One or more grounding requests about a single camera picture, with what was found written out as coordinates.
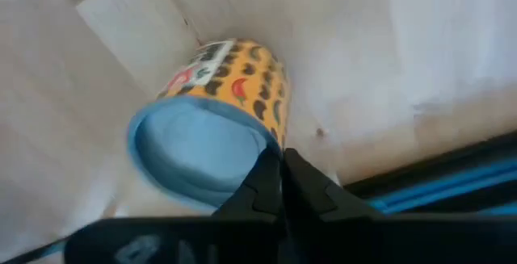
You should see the black aluminium table frame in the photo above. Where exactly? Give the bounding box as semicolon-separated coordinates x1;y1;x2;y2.
343;132;517;216

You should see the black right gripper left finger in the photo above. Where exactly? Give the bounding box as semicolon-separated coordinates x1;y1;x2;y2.
64;150;286;264

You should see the yellow black beans can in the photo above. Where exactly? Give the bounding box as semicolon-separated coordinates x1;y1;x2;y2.
127;37;292;212

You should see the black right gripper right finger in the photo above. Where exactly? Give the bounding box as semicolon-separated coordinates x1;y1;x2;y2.
282;149;517;264

